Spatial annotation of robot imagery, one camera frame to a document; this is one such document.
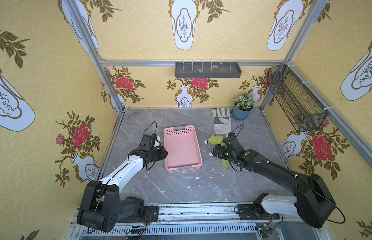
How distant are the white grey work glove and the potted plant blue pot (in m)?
0.08

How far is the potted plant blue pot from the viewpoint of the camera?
1.03m

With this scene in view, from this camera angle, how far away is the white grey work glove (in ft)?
3.57
